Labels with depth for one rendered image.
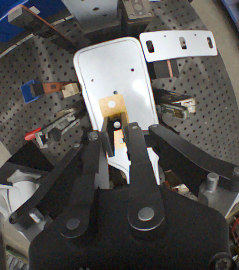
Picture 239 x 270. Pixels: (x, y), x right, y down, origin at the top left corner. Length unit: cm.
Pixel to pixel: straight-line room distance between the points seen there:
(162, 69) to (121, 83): 15
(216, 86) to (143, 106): 62
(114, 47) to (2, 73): 80
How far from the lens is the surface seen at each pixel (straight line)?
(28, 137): 41
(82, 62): 47
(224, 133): 112
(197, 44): 56
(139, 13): 45
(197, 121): 93
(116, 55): 46
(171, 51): 50
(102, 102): 21
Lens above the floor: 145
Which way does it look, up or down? 68 degrees down
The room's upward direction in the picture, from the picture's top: 179 degrees clockwise
